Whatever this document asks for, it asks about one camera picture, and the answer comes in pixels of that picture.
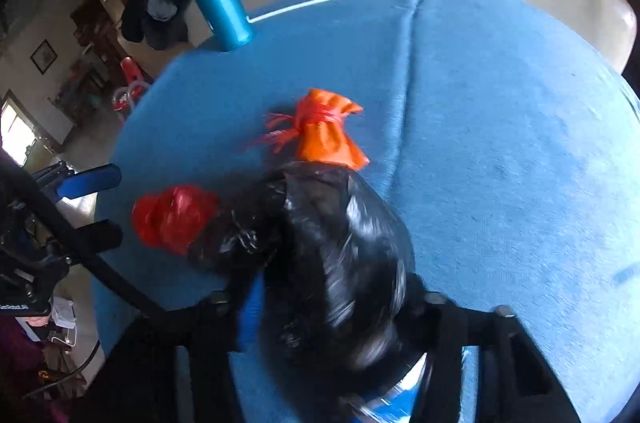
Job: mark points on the orange plastic bag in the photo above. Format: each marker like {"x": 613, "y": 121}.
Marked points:
{"x": 325, "y": 138}

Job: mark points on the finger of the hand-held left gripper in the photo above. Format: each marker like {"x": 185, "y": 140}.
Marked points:
{"x": 100, "y": 235}
{"x": 92, "y": 180}

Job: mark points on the dark grey padded jacket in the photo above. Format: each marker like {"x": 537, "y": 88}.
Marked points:
{"x": 165, "y": 35}

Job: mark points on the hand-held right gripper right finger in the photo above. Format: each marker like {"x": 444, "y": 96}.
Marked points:
{"x": 450, "y": 338}

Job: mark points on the black plastic bag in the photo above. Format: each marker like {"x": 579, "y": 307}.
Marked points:
{"x": 325, "y": 253}

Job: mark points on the person's left forearm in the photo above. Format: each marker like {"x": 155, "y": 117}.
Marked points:
{"x": 17, "y": 363}

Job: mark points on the blue tablecloth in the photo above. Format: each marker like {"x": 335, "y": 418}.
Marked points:
{"x": 500, "y": 153}

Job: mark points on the framed wall picture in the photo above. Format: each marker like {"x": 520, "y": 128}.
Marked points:
{"x": 43, "y": 54}

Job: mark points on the cluttered wooden shelf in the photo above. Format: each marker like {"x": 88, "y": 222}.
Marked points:
{"x": 85, "y": 88}

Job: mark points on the window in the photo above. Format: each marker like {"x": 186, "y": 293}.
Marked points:
{"x": 17, "y": 133}

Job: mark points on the red plastic bag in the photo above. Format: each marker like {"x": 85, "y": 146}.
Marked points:
{"x": 170, "y": 218}

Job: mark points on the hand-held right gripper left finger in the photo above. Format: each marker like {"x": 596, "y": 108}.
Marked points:
{"x": 245, "y": 325}

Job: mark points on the black jacket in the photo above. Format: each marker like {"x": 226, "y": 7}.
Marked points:
{"x": 132, "y": 18}

